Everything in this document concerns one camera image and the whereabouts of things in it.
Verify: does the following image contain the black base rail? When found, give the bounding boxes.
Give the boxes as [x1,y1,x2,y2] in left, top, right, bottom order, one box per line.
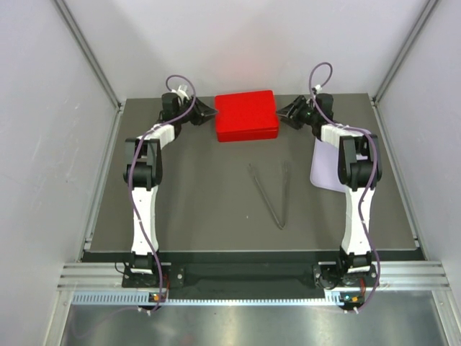
[122,262,377,301]

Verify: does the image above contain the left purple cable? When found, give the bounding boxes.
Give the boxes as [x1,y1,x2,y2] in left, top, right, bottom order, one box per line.
[127,74,197,313]

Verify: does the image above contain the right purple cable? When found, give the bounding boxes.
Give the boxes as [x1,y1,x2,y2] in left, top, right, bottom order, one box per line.
[308,62,383,314]

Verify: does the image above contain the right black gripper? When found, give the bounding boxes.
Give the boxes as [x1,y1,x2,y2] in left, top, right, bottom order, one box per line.
[274,96,318,130]

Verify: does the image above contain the aluminium frame profile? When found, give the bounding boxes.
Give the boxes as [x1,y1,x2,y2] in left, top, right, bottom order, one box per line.
[50,0,125,112]

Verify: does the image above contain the red box lid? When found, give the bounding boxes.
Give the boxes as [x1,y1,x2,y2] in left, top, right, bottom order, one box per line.
[214,90,279,132]

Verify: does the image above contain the lilac plastic tray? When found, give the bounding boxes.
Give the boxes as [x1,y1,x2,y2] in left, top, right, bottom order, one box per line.
[310,139,346,193]

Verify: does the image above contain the red chocolate box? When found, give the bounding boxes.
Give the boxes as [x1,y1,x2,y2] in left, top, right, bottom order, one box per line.
[216,127,279,143]

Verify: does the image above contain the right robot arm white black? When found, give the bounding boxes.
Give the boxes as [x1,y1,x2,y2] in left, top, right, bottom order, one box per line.
[277,93,382,289]

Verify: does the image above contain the metal tongs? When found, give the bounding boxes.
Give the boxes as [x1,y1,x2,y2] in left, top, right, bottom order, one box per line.
[247,160,291,229]

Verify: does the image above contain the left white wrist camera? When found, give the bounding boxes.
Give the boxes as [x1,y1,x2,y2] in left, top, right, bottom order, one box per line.
[171,84,190,103]

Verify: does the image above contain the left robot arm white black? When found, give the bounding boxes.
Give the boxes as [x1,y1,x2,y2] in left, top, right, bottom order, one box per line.
[122,85,217,288]

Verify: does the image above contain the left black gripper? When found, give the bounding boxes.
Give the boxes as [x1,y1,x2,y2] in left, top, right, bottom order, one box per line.
[176,94,218,125]

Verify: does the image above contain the purple cable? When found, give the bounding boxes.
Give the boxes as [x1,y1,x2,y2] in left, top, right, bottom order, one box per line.
[127,74,197,313]
[308,62,383,314]

